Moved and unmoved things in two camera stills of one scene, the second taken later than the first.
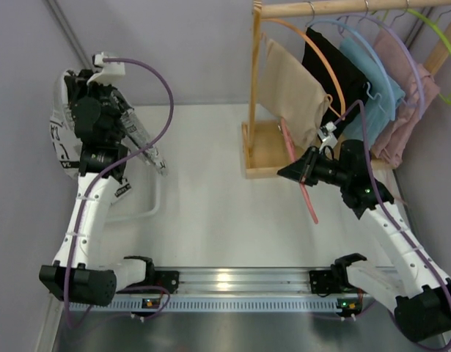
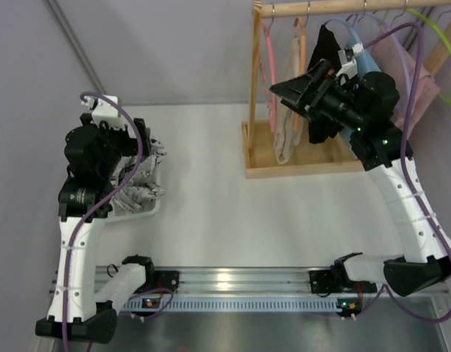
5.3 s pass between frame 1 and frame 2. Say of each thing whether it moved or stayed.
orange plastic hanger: moved
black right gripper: moved
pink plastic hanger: moved
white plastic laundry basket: stayed
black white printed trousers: moved
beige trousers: moved
